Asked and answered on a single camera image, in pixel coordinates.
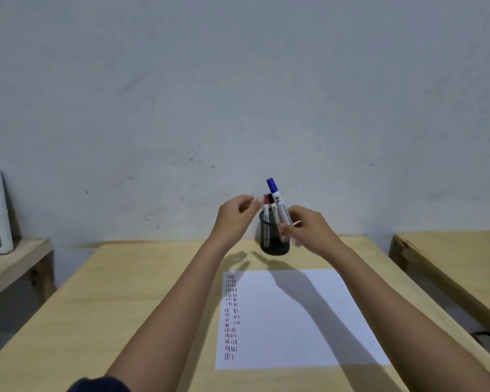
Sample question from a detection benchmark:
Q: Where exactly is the person's right hand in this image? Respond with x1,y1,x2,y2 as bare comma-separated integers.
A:
278,205,340,258

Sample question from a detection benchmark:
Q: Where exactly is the person's left hand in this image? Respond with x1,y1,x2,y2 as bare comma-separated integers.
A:
210,194,262,244

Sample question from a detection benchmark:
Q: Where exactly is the blue capped white marker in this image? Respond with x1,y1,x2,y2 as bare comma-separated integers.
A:
266,178,303,246

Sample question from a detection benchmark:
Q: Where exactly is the person's left forearm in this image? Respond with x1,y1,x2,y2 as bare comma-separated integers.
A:
105,234,235,392

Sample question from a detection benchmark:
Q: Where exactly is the person's right forearm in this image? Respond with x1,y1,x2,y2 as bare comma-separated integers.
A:
316,239,490,392

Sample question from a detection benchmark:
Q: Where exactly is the black capped white marker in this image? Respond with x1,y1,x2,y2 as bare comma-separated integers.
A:
268,194,281,235

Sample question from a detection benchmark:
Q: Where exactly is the black mesh pen holder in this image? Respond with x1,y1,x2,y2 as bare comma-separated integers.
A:
259,210,290,257

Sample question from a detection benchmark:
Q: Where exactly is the white paper sheet with dashes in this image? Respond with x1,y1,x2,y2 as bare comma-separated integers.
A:
215,269,393,370

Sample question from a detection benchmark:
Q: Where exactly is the dark blue sleeve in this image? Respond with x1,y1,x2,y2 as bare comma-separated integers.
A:
67,376,131,392

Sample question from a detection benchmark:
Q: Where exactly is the low wooden side table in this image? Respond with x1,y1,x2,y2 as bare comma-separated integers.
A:
0,238,57,308

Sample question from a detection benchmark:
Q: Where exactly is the wooden table with thick frame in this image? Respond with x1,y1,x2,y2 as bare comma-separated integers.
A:
389,231,490,347

